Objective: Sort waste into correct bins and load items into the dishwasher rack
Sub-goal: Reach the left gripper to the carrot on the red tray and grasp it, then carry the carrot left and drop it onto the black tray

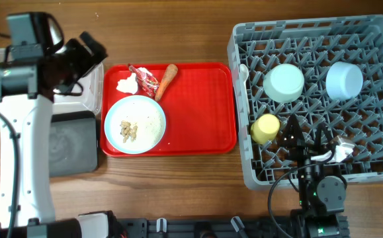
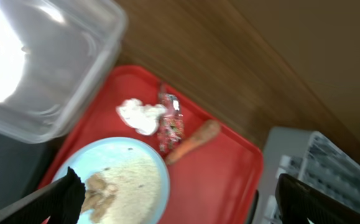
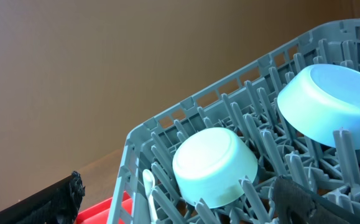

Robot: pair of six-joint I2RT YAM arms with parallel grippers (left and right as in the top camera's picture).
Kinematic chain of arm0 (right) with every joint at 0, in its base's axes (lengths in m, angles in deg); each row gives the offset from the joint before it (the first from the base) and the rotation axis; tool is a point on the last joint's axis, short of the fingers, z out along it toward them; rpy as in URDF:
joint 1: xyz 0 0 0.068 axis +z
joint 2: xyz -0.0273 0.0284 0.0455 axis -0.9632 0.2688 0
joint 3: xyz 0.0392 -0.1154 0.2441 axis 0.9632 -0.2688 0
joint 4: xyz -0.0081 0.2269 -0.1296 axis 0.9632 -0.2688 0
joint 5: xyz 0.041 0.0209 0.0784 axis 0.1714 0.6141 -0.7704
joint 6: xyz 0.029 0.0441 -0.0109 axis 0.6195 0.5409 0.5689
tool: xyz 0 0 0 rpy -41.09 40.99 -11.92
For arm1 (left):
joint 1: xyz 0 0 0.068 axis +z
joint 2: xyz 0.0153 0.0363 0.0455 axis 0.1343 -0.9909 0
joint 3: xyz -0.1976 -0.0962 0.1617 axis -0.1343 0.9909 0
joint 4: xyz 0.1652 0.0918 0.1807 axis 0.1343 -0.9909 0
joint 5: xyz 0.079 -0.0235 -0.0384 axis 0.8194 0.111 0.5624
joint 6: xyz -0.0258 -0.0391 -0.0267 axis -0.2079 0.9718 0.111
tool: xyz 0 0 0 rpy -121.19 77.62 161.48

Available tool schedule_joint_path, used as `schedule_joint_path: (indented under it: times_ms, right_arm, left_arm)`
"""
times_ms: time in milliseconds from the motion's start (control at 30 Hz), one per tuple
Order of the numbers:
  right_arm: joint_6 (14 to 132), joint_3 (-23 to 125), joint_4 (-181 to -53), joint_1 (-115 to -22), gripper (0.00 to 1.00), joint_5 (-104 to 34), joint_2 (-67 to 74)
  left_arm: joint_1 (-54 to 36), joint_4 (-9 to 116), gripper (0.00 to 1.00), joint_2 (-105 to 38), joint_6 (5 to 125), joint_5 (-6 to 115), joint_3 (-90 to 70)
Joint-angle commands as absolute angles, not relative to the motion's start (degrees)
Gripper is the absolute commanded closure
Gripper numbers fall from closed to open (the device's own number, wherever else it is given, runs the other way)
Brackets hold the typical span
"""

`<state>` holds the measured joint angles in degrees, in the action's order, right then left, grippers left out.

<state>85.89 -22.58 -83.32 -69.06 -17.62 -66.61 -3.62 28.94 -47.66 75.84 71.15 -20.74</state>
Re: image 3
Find red serving tray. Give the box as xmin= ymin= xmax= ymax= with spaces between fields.
xmin=74 ymin=191 xmax=132 ymax=224

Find green bowl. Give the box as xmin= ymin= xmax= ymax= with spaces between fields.
xmin=172 ymin=128 xmax=258 ymax=208

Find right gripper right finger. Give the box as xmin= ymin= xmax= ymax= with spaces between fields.
xmin=273 ymin=175 xmax=360 ymax=224

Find light blue bowl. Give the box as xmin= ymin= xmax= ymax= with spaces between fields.
xmin=277 ymin=64 xmax=360 ymax=149

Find white plastic spoon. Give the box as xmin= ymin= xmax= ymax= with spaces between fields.
xmin=142 ymin=169 xmax=158 ymax=224

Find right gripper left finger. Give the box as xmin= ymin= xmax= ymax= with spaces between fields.
xmin=0 ymin=171 xmax=85 ymax=224

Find grey dishwasher rack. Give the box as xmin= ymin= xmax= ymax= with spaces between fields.
xmin=108 ymin=19 xmax=360 ymax=223

